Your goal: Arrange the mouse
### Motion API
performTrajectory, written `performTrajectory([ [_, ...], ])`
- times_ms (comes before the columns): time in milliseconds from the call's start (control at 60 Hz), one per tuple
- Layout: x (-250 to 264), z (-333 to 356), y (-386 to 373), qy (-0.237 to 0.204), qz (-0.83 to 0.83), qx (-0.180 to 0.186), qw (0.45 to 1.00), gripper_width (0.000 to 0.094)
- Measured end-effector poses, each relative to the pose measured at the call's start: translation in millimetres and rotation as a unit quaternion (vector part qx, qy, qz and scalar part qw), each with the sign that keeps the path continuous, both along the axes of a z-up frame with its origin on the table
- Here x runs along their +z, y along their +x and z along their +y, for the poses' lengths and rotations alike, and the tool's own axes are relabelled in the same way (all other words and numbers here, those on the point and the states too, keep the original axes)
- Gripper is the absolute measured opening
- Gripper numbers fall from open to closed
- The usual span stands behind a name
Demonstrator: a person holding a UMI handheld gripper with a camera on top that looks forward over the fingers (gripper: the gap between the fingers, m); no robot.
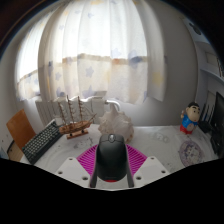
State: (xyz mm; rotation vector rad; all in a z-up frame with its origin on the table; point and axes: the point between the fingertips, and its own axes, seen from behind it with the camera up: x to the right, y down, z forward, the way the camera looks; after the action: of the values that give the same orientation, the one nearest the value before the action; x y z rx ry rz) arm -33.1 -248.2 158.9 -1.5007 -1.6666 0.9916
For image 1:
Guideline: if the white printed tablecloth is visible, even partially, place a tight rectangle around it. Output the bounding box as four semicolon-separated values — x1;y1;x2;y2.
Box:
19;123;219;191

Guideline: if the large white conch shell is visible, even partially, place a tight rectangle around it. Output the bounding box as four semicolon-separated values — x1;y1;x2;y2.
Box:
97;105;135;144

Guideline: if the black router with antennas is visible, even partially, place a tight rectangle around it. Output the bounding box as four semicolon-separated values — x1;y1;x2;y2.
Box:
198;103;216;134

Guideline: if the black mechanical keyboard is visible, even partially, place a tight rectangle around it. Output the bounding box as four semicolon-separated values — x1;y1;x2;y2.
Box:
21;119;64;166

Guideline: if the white star-print curtain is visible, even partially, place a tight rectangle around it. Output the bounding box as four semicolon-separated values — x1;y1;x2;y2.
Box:
14;0;167;106

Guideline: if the black computer monitor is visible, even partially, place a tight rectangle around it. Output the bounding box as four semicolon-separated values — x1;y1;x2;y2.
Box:
209;91;224;158

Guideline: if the white wall shelf unit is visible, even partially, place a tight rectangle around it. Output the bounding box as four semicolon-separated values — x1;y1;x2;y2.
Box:
186;16;224;84

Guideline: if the wooden model sailing ship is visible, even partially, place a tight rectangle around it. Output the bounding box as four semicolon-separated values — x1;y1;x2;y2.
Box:
56;94;98;140

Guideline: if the white radiator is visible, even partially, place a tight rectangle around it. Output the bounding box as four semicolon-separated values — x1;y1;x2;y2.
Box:
34;96;108;128

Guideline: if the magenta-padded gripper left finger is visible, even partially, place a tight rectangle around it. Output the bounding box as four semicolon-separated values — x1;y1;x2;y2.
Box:
54;144;100;189

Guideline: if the black computer mouse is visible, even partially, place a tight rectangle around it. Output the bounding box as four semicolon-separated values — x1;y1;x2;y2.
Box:
94;133;129;184

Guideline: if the cartoon boy figurine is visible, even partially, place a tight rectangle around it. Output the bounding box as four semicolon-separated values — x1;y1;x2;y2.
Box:
180;101;201;135

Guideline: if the wooden chair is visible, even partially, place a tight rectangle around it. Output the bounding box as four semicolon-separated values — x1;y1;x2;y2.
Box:
5;108;37;163

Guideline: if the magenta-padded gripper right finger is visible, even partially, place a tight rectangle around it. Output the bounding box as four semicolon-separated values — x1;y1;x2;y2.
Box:
124;144;170;189

